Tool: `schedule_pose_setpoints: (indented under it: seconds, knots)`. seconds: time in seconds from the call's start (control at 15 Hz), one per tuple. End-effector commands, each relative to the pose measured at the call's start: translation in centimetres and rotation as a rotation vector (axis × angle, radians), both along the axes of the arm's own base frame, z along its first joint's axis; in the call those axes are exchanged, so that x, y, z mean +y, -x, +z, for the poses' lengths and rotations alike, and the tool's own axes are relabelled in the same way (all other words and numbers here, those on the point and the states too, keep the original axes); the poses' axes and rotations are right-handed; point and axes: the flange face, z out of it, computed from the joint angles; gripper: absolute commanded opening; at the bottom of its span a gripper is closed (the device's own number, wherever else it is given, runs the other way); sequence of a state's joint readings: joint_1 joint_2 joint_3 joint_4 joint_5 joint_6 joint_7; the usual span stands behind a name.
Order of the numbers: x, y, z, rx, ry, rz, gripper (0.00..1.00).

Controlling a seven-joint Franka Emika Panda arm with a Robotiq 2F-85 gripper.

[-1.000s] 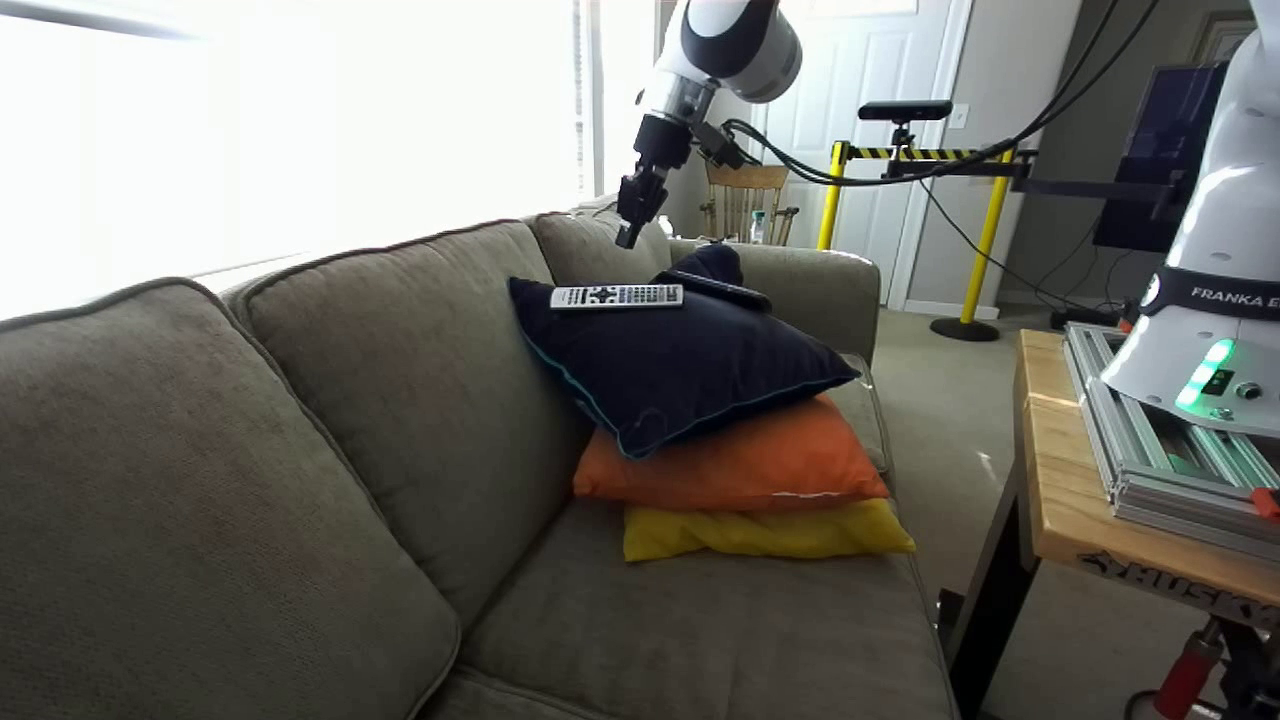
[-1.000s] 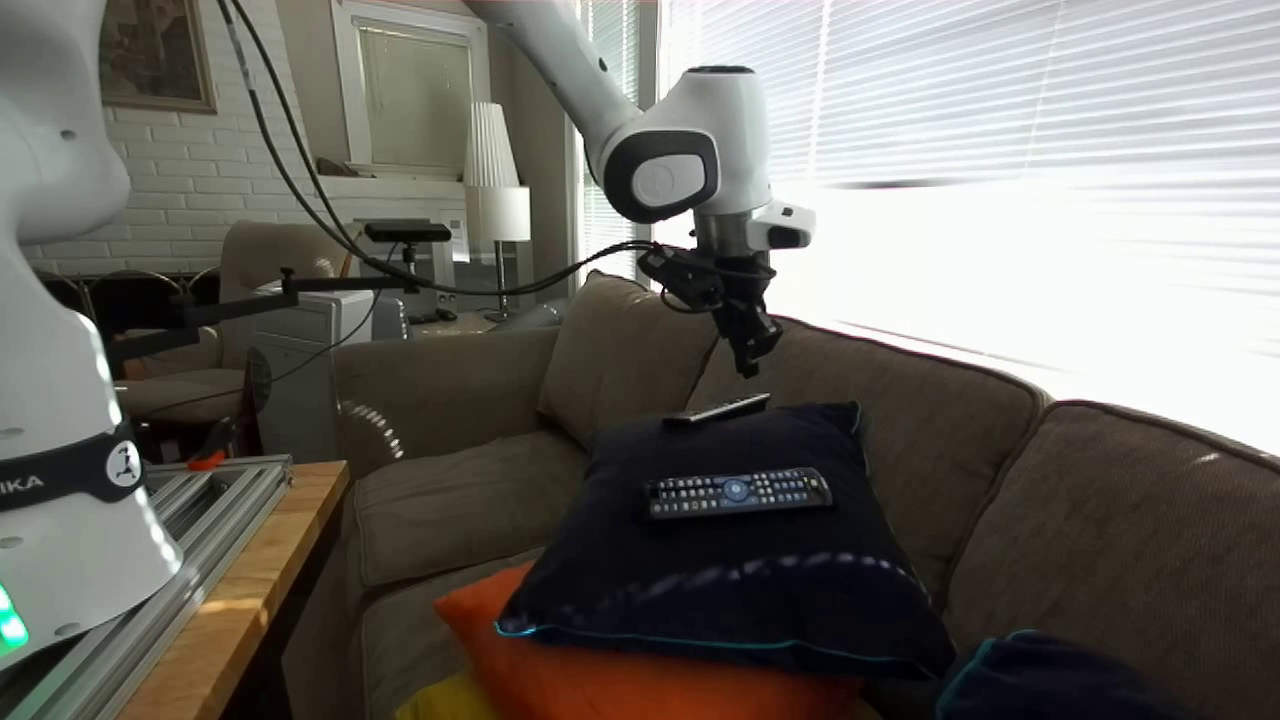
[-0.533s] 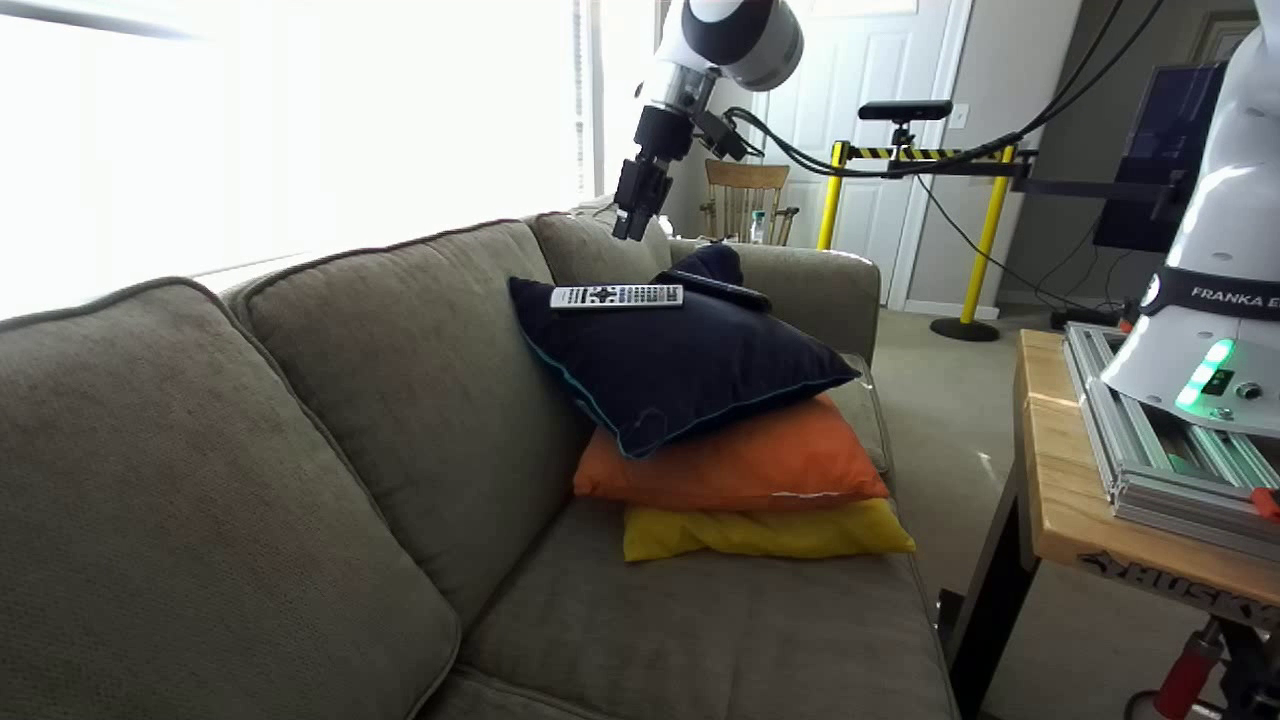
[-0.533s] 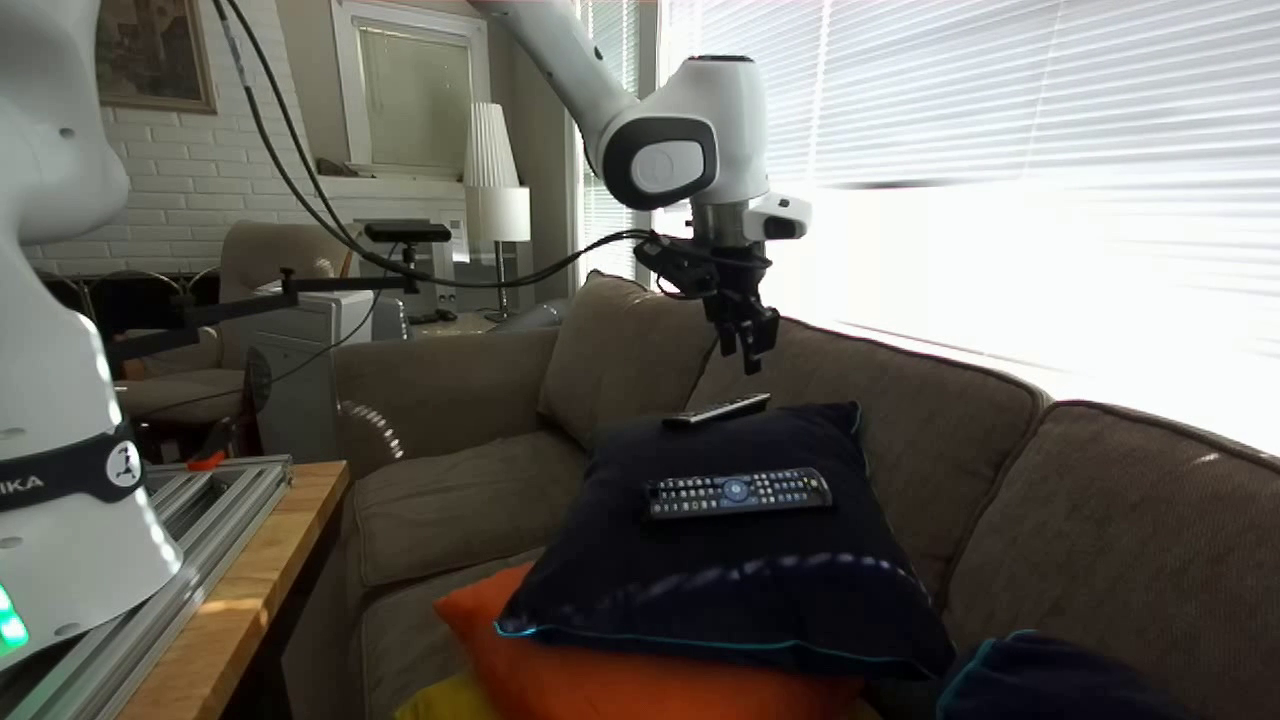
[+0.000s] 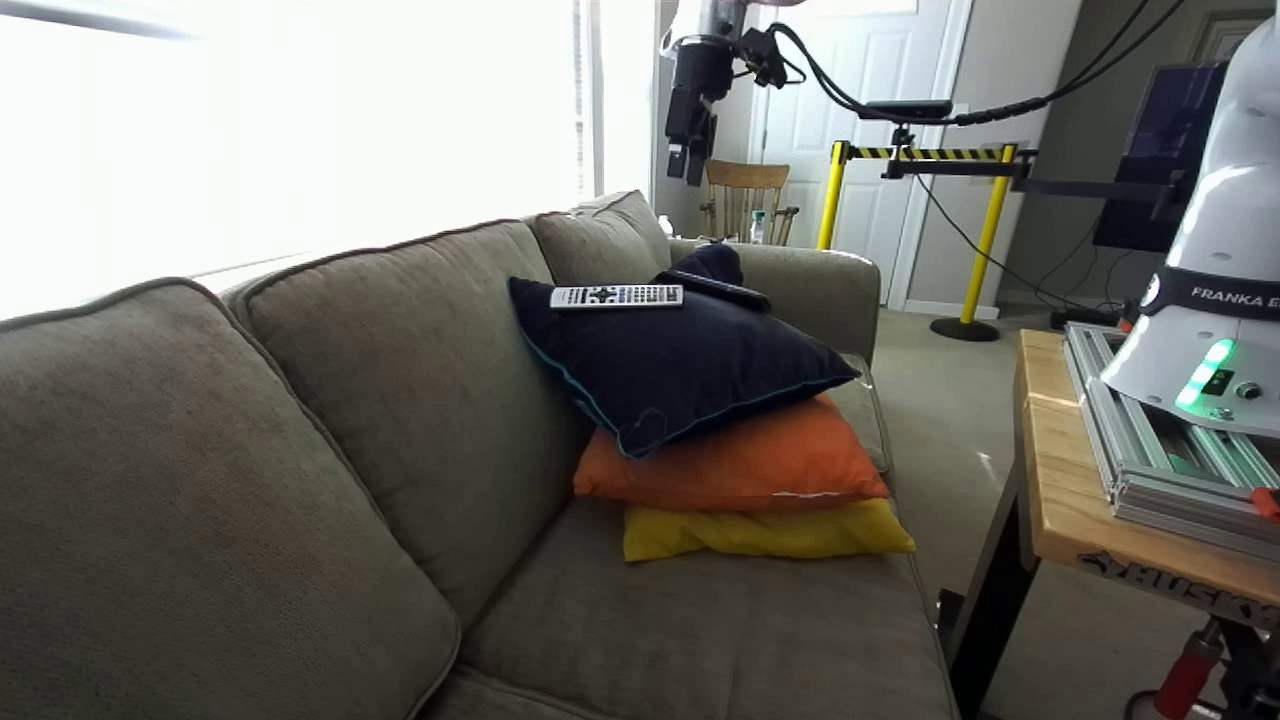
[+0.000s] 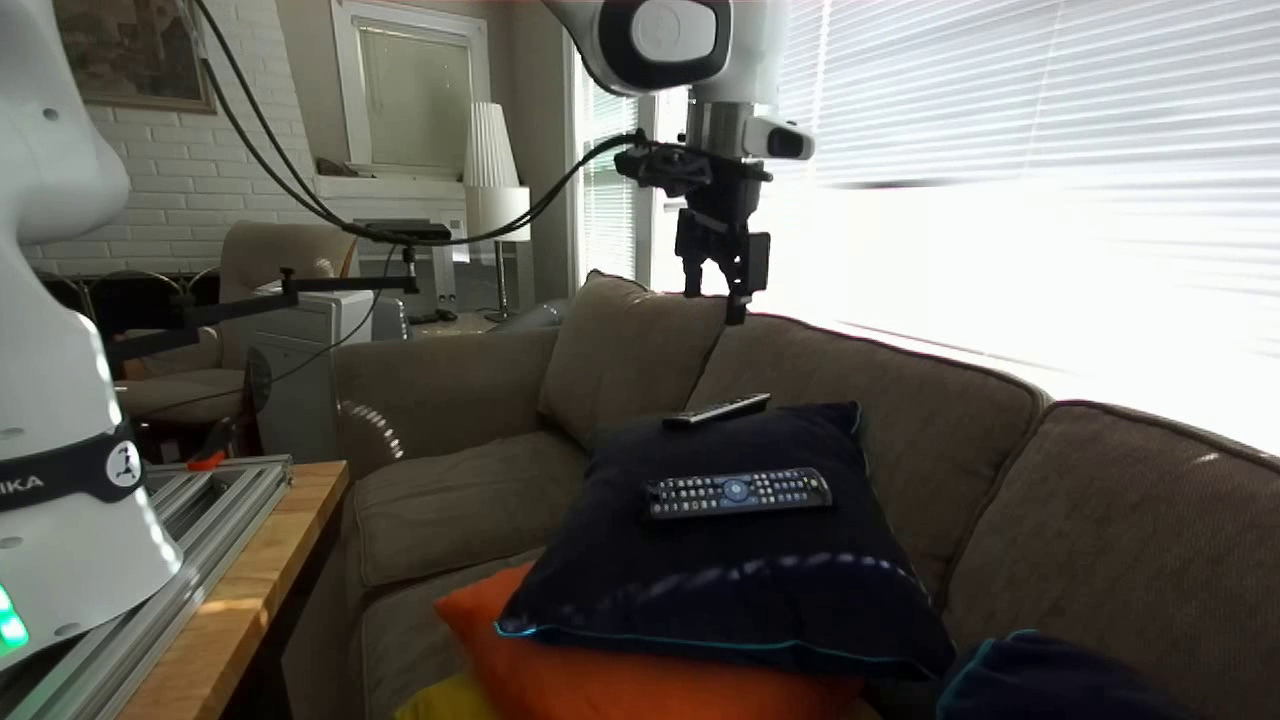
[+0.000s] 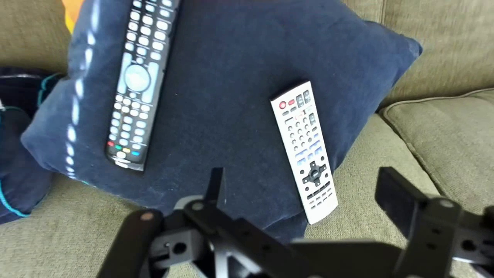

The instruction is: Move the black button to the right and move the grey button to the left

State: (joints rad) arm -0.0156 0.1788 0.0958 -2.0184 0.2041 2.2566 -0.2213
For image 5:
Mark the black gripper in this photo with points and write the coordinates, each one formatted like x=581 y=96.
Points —
x=700 y=78

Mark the white remote control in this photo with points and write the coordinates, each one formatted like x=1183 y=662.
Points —
x=617 y=297

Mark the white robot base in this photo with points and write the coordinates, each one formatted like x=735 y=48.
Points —
x=1206 y=343

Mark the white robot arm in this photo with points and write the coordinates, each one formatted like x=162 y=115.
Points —
x=728 y=21

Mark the wooden chair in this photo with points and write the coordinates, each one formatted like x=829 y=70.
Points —
x=746 y=203

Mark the white door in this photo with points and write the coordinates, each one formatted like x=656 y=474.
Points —
x=875 y=48

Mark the navy blue bolster pillow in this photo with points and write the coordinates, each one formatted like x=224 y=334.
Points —
x=720 y=262

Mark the navy blue square pillow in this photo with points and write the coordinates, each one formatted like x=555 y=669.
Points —
x=664 y=372

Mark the yellow black barrier stand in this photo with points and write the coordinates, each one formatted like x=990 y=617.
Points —
x=1000 y=166

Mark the orange pillow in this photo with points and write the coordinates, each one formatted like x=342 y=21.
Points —
x=788 y=457

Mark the yellow pillow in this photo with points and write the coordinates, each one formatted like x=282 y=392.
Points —
x=817 y=533

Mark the grey fabric sofa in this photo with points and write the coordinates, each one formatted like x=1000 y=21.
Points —
x=345 y=495

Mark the wooden table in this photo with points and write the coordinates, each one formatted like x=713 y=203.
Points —
x=1052 y=508

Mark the aluminium mounting rails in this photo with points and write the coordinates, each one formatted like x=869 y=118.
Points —
x=1168 y=474

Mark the black camera on stand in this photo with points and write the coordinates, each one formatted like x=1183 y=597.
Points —
x=907 y=118

